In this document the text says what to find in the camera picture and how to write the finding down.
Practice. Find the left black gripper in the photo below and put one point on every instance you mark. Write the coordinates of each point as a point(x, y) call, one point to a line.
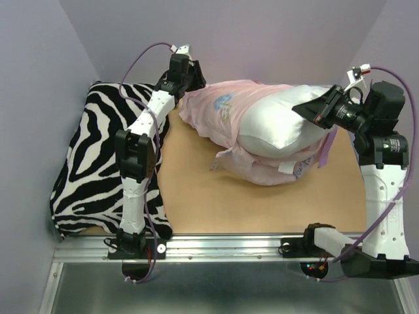
point(198, 80)

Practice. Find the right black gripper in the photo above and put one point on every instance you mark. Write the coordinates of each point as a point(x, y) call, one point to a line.
point(317, 109)

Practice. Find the purple princess pillowcase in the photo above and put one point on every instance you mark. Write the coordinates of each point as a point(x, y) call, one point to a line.
point(215, 113)

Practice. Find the white pillow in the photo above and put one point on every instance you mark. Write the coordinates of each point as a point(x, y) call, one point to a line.
point(271, 129)

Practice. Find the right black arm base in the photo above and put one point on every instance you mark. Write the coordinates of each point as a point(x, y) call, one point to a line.
point(314, 264)

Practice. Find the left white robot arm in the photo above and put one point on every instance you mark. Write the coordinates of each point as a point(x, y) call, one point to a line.
point(137, 146)

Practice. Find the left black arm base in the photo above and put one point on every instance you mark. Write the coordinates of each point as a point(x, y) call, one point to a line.
point(136, 262)

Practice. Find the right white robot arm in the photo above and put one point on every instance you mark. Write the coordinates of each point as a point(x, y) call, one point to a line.
point(381, 252)

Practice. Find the zebra print pillow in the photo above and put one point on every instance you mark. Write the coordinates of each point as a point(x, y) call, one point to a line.
point(88, 190)

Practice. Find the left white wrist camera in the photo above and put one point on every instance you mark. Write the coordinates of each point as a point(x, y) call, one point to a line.
point(183, 50)

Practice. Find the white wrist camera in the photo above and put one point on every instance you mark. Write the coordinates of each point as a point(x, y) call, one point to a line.
point(356, 76)
point(183, 50)

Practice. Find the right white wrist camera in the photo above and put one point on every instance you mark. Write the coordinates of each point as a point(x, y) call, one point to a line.
point(356, 76)

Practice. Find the aluminium mounting rail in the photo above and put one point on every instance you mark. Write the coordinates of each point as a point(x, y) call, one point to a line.
point(210, 274)

